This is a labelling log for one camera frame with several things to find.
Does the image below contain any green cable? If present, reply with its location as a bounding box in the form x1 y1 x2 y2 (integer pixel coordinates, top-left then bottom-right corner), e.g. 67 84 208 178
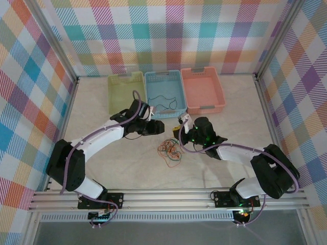
163 142 183 163

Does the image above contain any orange cable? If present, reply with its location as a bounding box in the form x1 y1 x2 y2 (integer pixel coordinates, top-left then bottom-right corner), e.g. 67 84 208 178
157 137 182 168

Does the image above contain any green plastic basket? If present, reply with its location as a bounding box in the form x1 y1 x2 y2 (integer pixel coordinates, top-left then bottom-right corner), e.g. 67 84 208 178
107 71 148 117

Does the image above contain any orange plastic basket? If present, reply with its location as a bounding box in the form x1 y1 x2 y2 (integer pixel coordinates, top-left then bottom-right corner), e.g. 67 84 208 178
180 66 227 115

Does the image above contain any blue plastic basket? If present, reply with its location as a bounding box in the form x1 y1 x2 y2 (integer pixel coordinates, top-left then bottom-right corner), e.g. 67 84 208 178
144 70 187 120

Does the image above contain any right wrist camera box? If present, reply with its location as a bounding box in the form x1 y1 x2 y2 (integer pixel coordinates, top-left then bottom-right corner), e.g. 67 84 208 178
178 114 193 133

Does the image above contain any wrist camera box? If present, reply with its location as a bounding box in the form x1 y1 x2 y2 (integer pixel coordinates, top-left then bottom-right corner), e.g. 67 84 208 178
178 114 193 133
146 106 157 121

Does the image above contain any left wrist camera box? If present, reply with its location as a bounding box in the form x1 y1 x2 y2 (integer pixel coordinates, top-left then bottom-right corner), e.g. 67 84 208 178
146 106 157 121

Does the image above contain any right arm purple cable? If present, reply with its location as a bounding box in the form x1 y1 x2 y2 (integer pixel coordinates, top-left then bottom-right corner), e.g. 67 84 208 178
178 126 300 227

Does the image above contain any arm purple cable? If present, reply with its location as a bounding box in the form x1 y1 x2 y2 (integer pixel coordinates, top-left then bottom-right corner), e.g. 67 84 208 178
178 126 300 227
60 89 148 227

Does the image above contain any aluminium mounting rail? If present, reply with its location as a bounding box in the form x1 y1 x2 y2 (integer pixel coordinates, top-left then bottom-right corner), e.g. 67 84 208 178
27 188 310 211

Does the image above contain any aluminium side rail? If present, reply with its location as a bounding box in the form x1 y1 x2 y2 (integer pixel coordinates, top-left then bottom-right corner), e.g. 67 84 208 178
44 76 80 192
254 73 293 188

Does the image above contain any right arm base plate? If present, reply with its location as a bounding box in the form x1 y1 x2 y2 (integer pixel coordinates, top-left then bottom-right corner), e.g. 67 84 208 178
213 190 261 208

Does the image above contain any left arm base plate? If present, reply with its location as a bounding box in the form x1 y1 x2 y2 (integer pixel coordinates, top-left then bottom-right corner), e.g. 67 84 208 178
77 192 124 210

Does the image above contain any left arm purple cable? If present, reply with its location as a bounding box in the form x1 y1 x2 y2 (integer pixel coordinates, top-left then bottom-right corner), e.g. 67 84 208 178
60 89 148 227

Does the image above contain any slotted grey cable duct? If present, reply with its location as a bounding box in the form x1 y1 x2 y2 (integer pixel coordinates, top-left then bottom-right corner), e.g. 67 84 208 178
40 210 236 223

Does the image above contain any aluminium frame post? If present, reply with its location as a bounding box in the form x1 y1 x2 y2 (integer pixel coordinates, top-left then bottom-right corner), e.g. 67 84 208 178
254 0 306 80
27 0 79 82

